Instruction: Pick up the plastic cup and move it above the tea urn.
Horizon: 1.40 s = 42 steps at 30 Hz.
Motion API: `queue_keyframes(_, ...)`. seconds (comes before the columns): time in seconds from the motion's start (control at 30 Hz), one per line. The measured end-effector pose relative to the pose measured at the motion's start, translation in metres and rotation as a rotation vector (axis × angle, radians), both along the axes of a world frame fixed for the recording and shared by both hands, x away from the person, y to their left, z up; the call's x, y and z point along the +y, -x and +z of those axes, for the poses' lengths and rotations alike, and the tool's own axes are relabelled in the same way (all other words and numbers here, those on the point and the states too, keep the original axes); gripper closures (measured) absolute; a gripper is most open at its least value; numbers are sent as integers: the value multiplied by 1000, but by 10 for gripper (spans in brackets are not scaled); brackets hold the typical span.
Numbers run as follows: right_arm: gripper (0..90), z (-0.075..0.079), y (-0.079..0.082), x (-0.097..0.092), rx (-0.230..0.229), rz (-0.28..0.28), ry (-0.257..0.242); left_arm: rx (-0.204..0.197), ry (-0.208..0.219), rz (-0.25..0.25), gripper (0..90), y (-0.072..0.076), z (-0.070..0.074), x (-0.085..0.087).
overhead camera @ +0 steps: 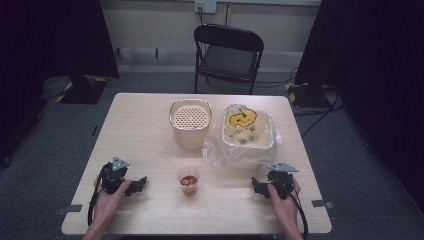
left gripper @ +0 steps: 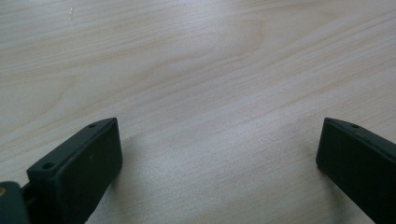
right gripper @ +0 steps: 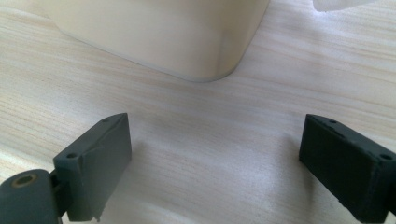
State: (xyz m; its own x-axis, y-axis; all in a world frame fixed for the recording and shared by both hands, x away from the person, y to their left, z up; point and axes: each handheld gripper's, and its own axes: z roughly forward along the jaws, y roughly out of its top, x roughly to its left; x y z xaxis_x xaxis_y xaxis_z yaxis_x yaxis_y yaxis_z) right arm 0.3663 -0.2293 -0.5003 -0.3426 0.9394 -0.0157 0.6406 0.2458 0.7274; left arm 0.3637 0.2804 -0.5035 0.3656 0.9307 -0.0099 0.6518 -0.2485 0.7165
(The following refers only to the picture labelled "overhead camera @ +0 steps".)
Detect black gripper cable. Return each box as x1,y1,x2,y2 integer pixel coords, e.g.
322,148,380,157
86,168,103,228
270,179,310,240

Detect black floor cables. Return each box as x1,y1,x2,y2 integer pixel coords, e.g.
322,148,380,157
253,66,344,138

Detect clear cup with red leftovers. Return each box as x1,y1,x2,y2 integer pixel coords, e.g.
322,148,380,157
176,166,201,197

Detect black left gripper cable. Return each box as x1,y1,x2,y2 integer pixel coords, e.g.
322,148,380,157
86,168,103,228

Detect beige bin with strainer lid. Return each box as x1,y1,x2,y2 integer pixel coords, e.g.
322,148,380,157
168,98,213,151

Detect person's right hand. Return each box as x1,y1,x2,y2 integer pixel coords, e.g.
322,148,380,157
267,178,302,229

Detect person's left hand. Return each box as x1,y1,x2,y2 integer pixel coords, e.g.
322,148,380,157
93,178,133,224

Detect beige bin with plastic bag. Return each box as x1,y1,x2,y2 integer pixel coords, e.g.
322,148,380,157
201,103,284,170

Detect black stand base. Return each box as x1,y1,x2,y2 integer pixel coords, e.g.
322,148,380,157
285,81,332,109
59,75,109,105

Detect grey tape strip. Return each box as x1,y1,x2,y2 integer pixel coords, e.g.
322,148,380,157
311,198,335,211
55,203,84,217

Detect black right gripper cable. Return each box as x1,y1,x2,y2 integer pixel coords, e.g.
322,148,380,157
270,179,310,240

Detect white wall socket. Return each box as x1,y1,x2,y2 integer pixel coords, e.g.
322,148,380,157
194,0,218,15

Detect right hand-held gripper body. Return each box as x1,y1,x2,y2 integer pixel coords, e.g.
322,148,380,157
265,161,300,201

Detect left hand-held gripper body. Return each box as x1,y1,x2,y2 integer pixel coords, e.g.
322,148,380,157
99,156,131,196

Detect food scraps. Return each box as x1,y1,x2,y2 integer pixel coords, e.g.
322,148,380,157
229,125,258,146

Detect black folding chair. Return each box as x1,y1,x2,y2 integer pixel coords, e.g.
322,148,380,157
192,23,265,96

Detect dark curtain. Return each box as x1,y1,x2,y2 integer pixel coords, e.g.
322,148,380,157
294,0,424,214
0,0,121,168

